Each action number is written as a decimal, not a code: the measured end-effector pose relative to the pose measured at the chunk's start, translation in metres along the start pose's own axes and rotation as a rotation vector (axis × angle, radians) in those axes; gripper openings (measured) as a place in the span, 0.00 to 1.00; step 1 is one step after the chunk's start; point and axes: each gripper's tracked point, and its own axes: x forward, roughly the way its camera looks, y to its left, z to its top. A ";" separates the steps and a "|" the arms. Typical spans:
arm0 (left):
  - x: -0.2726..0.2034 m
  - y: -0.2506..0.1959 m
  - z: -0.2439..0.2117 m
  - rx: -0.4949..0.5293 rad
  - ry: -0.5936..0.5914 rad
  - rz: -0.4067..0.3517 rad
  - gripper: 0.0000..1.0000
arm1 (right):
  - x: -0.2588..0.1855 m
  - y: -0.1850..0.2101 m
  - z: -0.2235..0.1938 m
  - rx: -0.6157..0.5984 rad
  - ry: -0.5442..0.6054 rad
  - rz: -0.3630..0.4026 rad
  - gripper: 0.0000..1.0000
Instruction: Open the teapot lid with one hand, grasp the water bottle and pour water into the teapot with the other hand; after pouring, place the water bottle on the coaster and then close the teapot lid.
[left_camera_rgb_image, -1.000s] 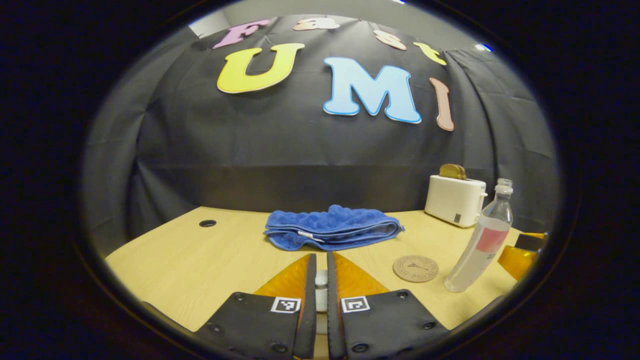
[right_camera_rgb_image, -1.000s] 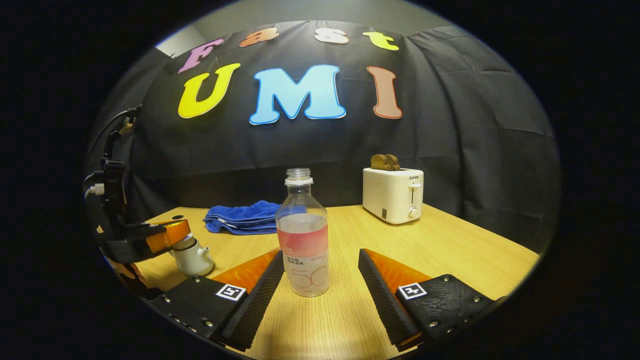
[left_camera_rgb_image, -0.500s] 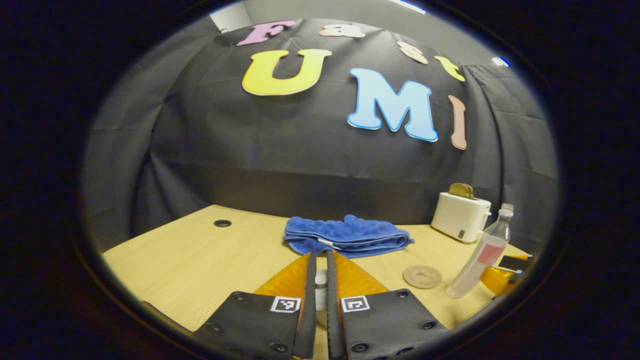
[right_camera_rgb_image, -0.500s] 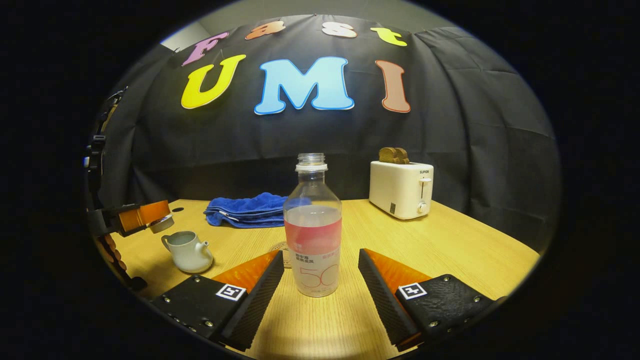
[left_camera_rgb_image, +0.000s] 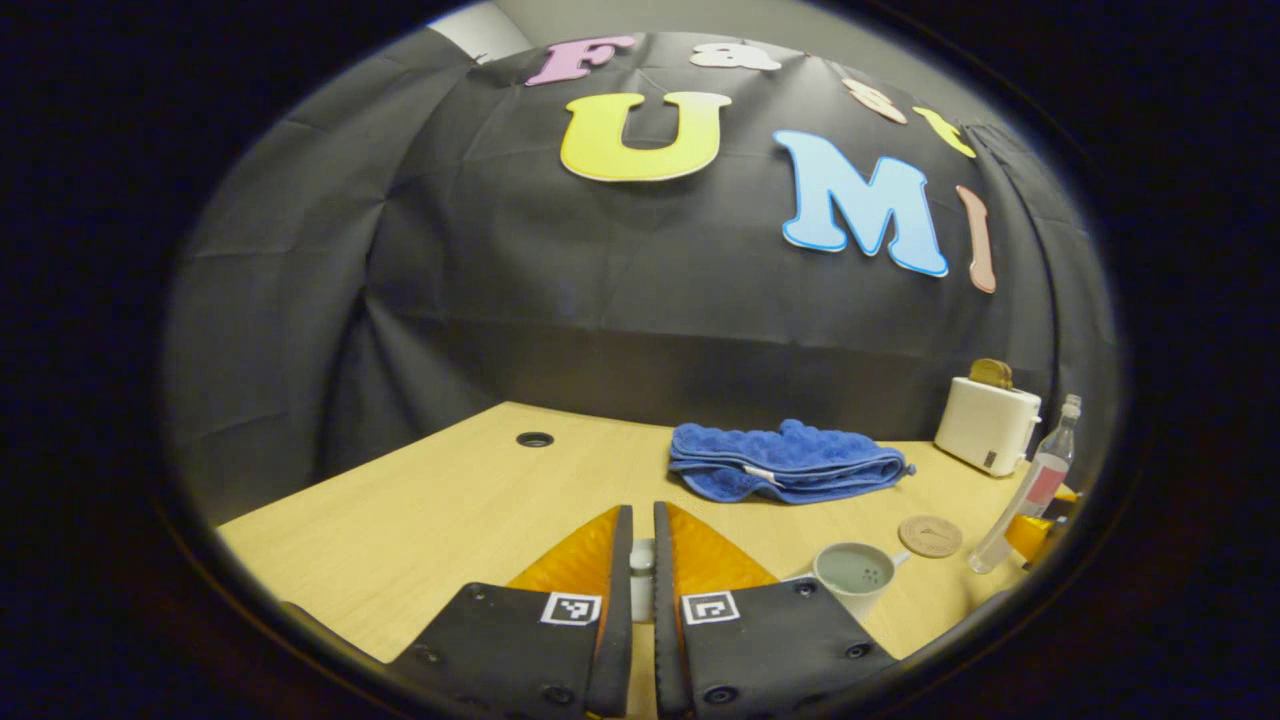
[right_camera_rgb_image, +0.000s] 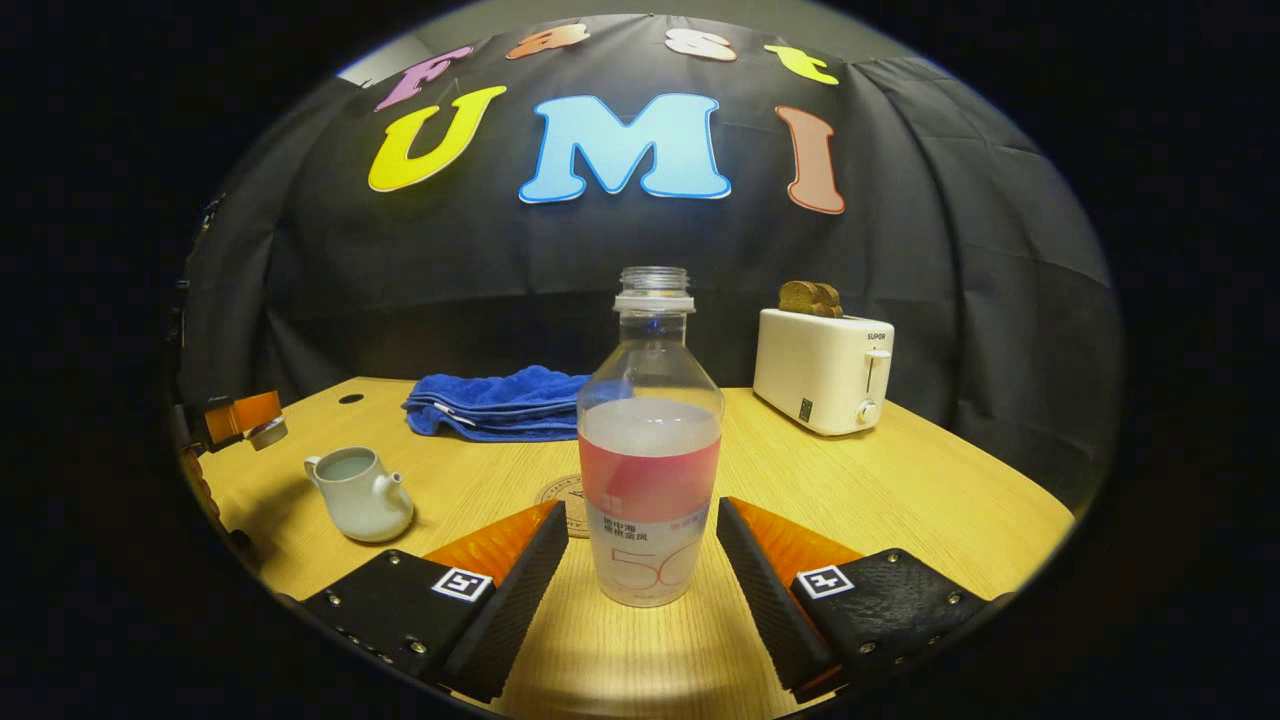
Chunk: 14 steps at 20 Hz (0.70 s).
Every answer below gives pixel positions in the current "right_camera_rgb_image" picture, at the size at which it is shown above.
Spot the black backdrop cloth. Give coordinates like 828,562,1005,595
175,15,1121,511

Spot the white toaster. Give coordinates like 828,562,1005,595
752,308,896,437

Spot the round brown coaster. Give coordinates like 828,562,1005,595
535,474,593,539

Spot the white teacup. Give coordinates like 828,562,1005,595
304,447,415,544

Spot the blue folded towel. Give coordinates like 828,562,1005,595
402,365,593,443

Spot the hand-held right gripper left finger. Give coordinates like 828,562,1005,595
300,500,571,703

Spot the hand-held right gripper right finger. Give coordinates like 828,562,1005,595
716,497,1013,703

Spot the clear water bottle pink label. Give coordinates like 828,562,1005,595
577,266,725,609

